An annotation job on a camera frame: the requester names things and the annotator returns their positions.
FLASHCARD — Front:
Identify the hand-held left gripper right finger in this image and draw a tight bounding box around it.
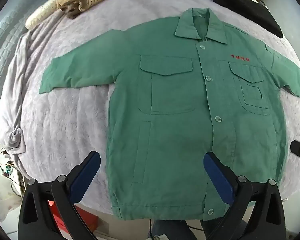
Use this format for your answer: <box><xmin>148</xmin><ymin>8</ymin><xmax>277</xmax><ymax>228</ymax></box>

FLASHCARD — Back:
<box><xmin>203</xmin><ymin>151</ymin><xmax>293</xmax><ymax>240</ymax></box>

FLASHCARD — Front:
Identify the tangle of cables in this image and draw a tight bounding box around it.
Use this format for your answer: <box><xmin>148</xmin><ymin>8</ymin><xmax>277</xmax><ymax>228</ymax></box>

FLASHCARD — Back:
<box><xmin>0</xmin><ymin>145</ymin><xmax>23</xmax><ymax>195</ymax></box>

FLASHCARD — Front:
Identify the black cloth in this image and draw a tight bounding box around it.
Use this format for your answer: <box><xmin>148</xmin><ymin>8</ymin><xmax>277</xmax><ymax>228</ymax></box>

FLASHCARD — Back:
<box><xmin>209</xmin><ymin>0</ymin><xmax>283</xmax><ymax>38</ymax></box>

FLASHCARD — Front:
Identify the green work jacket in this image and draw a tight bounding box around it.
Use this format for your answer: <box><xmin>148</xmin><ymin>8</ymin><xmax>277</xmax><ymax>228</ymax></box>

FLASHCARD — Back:
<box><xmin>39</xmin><ymin>7</ymin><xmax>300</xmax><ymax>222</ymax></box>

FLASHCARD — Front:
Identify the red box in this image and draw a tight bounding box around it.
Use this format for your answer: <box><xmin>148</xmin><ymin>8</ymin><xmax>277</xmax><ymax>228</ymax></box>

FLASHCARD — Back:
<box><xmin>48</xmin><ymin>200</ymin><xmax>99</xmax><ymax>233</ymax></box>

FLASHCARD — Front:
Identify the grey bed sheet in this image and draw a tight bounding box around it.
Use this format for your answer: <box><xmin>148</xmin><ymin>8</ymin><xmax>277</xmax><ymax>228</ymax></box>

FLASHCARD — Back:
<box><xmin>0</xmin><ymin>0</ymin><xmax>300</xmax><ymax>215</ymax></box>

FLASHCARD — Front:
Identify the cream pillow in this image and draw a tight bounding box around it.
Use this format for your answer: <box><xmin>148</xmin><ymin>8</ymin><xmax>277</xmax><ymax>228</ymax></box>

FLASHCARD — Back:
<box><xmin>25</xmin><ymin>0</ymin><xmax>59</xmax><ymax>30</ymax></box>

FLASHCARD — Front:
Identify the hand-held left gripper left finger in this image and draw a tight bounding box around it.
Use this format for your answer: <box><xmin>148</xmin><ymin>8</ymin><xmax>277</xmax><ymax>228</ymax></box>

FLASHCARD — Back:
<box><xmin>18</xmin><ymin>151</ymin><xmax>102</xmax><ymax>240</ymax></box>

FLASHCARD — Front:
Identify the crumpled grey blanket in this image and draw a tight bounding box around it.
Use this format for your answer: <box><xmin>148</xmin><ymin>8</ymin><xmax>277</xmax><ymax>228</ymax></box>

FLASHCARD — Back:
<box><xmin>0</xmin><ymin>12</ymin><xmax>65</xmax><ymax>155</ymax></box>

